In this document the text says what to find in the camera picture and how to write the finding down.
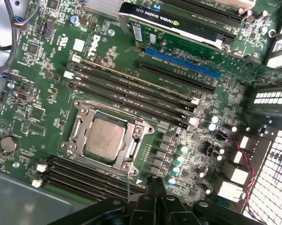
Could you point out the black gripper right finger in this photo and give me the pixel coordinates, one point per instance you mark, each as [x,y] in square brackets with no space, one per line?
[171,211]

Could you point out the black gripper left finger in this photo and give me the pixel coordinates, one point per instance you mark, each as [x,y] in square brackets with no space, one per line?
[140,211]

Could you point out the metal locking lever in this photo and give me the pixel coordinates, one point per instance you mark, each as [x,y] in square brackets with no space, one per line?
[128,187]

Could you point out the silver CPU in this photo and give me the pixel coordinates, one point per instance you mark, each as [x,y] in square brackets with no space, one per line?
[104,139]

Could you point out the CPU socket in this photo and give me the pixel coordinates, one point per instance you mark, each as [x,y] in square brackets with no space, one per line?
[68,145]

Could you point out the RAM slot white latches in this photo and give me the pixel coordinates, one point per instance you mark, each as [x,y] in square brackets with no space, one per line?
[89,180]
[72,192]
[136,98]

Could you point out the open black PC case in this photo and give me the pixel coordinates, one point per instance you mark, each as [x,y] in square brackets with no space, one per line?
[25,201]

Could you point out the installed RAM stick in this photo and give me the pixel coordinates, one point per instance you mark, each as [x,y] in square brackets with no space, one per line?
[136,80]

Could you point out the round coin cell battery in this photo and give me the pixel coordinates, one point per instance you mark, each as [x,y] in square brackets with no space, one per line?
[9,144]

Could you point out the blue expansion slot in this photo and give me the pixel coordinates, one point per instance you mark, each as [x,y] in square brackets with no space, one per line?
[183,63]

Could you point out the white square board sticker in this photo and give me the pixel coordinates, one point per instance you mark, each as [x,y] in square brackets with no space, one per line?
[78,45]

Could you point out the silver board screw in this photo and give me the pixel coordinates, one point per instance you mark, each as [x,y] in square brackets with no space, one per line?
[111,32]

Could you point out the black graphics card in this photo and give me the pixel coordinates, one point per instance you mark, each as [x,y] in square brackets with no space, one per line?
[190,30]

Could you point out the blue top capacitor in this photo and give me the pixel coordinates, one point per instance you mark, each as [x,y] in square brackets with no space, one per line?
[75,20]

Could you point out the silver chipset heatsink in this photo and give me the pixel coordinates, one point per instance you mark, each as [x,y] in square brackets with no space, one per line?
[103,9]

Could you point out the beige expansion slot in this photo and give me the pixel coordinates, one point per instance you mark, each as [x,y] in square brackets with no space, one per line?
[237,2]

